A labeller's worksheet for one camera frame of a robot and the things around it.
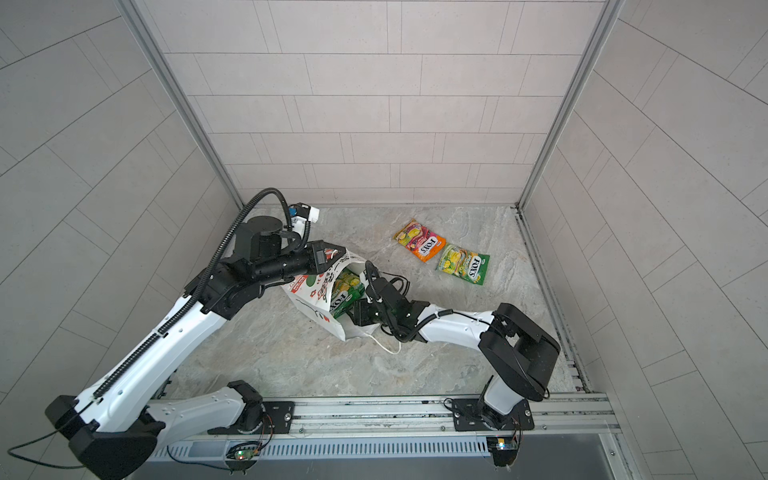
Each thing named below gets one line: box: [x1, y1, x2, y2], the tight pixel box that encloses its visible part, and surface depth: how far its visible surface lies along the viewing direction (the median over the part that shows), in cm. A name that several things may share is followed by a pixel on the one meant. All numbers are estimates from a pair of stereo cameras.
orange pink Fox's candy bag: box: [394, 218, 447, 263], surface depth 106 cm
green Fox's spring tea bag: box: [436, 243, 490, 285], surface depth 99 cm
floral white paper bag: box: [280, 252, 379, 342], surface depth 75 cm
